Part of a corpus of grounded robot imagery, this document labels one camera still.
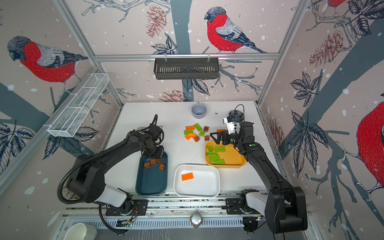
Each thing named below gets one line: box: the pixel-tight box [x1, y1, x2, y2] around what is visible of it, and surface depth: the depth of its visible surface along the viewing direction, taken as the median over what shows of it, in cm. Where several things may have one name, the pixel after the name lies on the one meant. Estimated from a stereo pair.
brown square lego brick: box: [159, 163, 165, 171], surface depth 87 cm
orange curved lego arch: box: [185, 133, 197, 141], surface depth 103 cm
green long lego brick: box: [213, 158, 226, 165], surface depth 90 cm
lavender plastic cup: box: [191, 104, 207, 119], surface depth 113 cm
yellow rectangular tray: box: [205, 140, 247, 169], surface depth 92 cm
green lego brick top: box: [194, 123, 203, 132], surface depth 108 cm
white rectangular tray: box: [173, 164, 221, 198], surface depth 83 cm
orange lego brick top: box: [185, 125, 196, 131], surface depth 106 cm
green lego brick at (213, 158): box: [208, 154, 220, 163], surface depth 92 cm
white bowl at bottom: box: [63, 223, 97, 240], surface depth 64 cm
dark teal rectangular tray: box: [135, 151, 168, 197], surface depth 84 cm
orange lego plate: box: [181, 172, 194, 181], surface depth 85 cm
